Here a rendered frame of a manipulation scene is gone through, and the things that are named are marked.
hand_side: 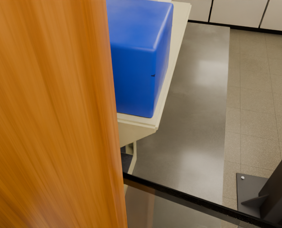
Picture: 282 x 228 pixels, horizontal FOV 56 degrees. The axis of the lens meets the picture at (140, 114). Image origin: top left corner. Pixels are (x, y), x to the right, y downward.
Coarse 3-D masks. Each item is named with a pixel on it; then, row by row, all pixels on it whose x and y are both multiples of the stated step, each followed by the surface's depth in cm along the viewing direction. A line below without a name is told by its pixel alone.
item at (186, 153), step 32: (192, 32) 153; (224, 32) 153; (192, 64) 132; (224, 64) 132; (192, 96) 116; (224, 96) 116; (160, 128) 103; (192, 128) 103; (224, 128) 103; (160, 160) 93; (192, 160) 93; (192, 192) 85
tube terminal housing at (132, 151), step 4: (128, 144) 88; (132, 144) 87; (128, 148) 88; (132, 148) 88; (128, 152) 87; (132, 152) 87; (136, 152) 90; (136, 156) 91; (132, 160) 85; (132, 164) 86; (132, 168) 88; (128, 172) 82; (132, 172) 89
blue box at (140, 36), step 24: (120, 0) 30; (144, 0) 30; (120, 24) 26; (144, 24) 26; (168, 24) 28; (120, 48) 24; (144, 48) 23; (168, 48) 32; (120, 72) 26; (144, 72) 25; (120, 96) 28; (144, 96) 27
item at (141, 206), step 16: (128, 176) 38; (128, 192) 41; (144, 192) 39; (160, 192) 37; (176, 192) 36; (128, 208) 45; (144, 208) 42; (160, 208) 40; (176, 208) 38; (192, 208) 36; (208, 208) 35; (128, 224) 51; (144, 224) 47; (160, 224) 45; (176, 224) 42; (192, 224) 40; (208, 224) 38; (224, 224) 36; (240, 224) 34; (256, 224) 33
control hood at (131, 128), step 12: (180, 12) 47; (180, 24) 44; (180, 36) 42; (168, 72) 35; (168, 84) 34; (156, 108) 31; (120, 120) 30; (132, 120) 29; (144, 120) 29; (156, 120) 29; (120, 132) 31; (132, 132) 30; (144, 132) 30; (120, 144) 33
